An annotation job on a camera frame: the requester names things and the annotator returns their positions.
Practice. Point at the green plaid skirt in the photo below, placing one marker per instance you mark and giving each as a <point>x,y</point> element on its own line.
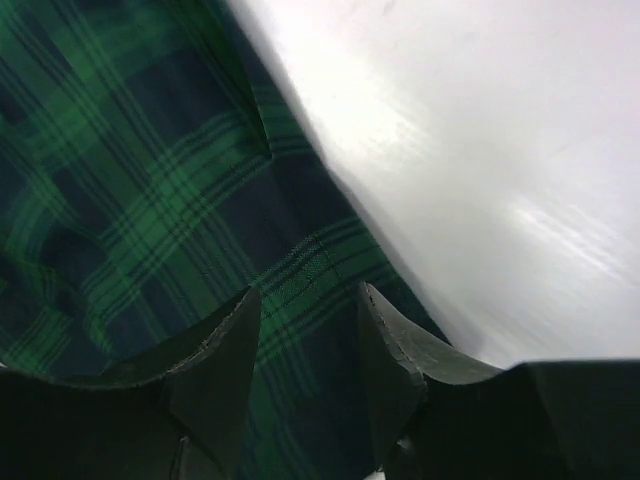
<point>150,171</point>

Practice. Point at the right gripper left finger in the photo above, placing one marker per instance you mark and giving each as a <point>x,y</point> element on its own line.
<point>175,411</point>

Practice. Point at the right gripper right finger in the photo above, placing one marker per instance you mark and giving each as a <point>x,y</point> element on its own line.
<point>437,413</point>

